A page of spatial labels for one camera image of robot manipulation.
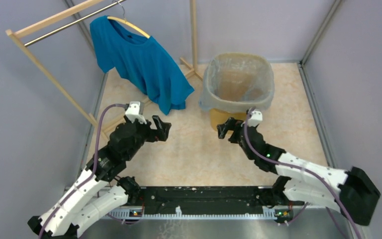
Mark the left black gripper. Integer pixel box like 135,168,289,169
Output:
124,115,171,161

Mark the yellow mesh trash bin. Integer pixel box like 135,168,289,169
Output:
209,109,246,131

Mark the light blue plastic trash bag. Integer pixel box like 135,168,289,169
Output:
199,52,275,113

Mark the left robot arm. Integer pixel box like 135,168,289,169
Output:
27,116,172,239

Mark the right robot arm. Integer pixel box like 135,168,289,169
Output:
216,118,381,226

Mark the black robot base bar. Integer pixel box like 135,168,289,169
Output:
109,185,305,216

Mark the blue t-shirt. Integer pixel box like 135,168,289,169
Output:
90,16,194,115

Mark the wooden clothes hanger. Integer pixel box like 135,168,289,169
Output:
107,0,151,39

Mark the wooden clothes rack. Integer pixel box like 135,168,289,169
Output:
5,0,205,142

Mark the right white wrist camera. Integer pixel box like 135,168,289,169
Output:
246,109,263,127

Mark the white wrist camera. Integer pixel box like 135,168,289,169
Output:
124,101,147,124
246,109,263,127

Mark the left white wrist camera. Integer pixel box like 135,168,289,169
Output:
124,101,147,124

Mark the white toothed cable duct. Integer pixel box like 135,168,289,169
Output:
109,207,277,221

